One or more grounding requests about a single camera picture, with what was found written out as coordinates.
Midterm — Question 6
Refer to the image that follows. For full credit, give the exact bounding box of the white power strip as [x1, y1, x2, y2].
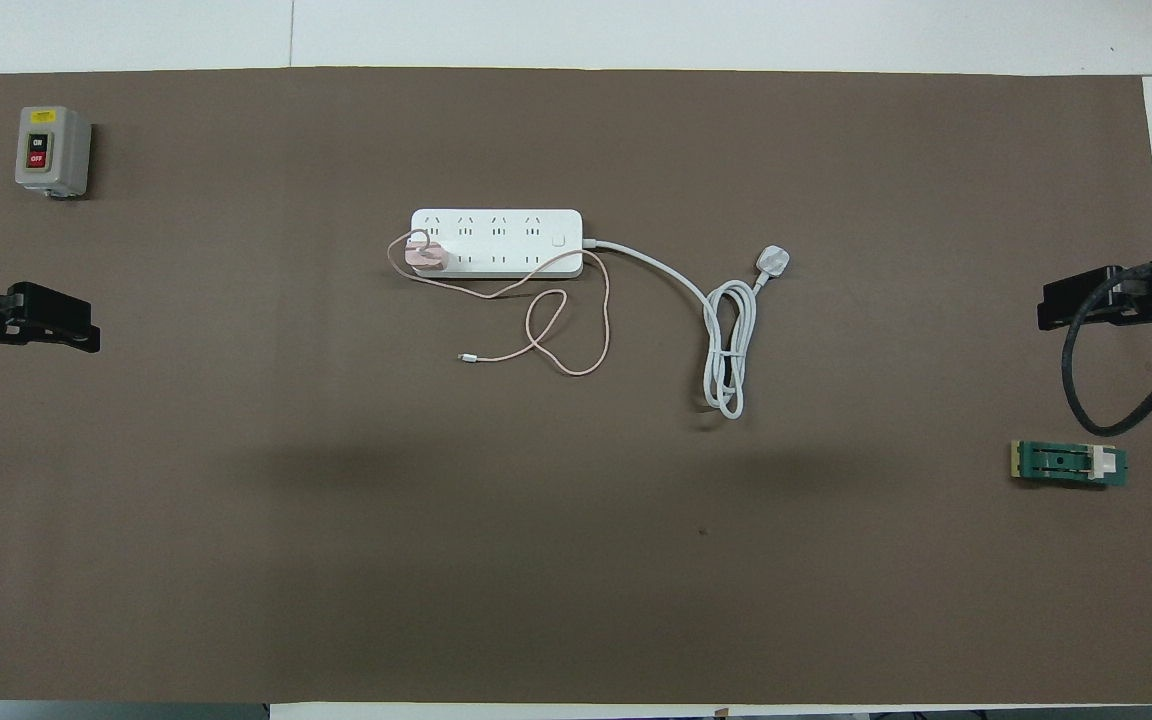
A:
[410, 208, 585, 279]

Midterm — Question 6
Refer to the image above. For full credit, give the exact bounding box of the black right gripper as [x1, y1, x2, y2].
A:
[1038, 266, 1152, 334]

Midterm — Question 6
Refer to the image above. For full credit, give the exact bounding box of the pink charger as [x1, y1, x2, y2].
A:
[406, 232, 450, 273]

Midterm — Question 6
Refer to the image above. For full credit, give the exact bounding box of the grey on-off switch box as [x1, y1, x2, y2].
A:
[15, 106, 94, 199]

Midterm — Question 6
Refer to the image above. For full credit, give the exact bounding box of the white power cord with plug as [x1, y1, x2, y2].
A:
[581, 238, 792, 421]

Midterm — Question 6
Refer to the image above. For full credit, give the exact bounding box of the green knife switch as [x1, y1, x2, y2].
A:
[1010, 440, 1130, 491]

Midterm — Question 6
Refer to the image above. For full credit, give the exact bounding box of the brown table mat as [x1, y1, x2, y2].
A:
[0, 68, 1152, 704]

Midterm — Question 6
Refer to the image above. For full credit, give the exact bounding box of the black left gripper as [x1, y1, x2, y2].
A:
[0, 262, 102, 366]

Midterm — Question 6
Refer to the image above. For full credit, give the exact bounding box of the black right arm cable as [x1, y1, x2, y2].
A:
[1063, 262, 1152, 437]

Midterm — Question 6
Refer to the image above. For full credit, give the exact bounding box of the pink charging cable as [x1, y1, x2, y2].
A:
[386, 232, 612, 378]

